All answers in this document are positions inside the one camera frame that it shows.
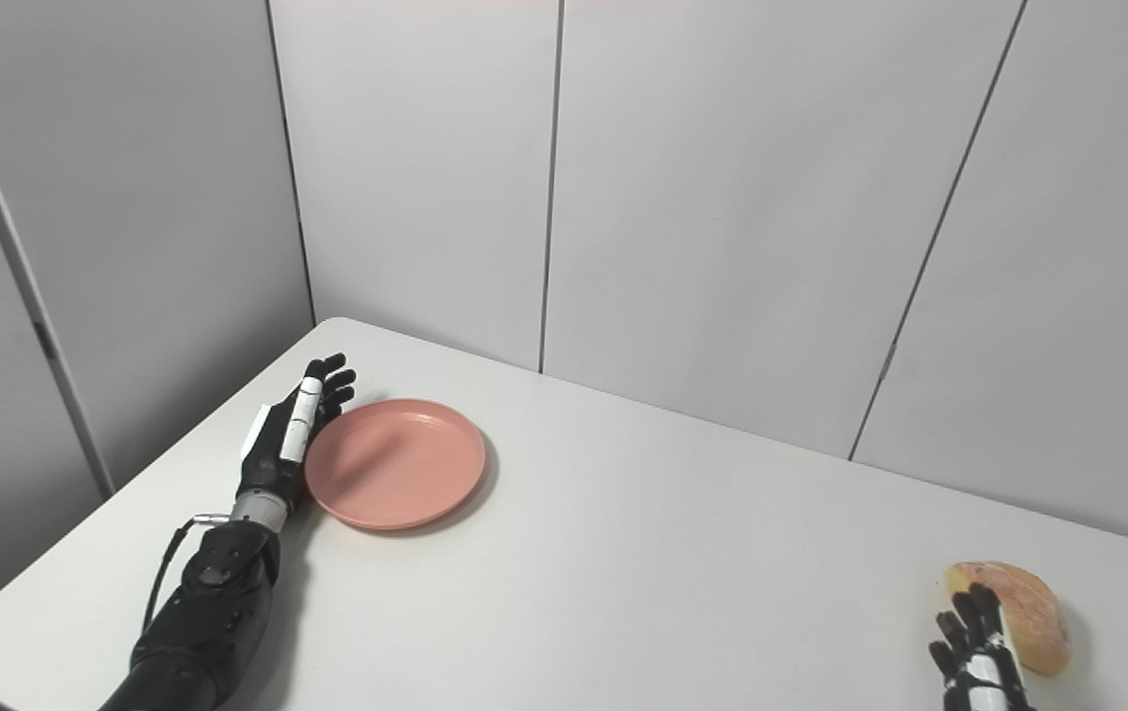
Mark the golden bread roll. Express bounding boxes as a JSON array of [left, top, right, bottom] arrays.
[[946, 561, 1072, 678]]

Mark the pink round plate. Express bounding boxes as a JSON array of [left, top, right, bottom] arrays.
[[303, 398, 488, 532]]

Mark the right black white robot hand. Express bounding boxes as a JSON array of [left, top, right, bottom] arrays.
[[927, 583, 1038, 711]]

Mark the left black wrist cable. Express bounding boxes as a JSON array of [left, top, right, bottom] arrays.
[[140, 513, 232, 634]]

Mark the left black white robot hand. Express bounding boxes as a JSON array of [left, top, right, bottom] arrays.
[[236, 354, 358, 515]]

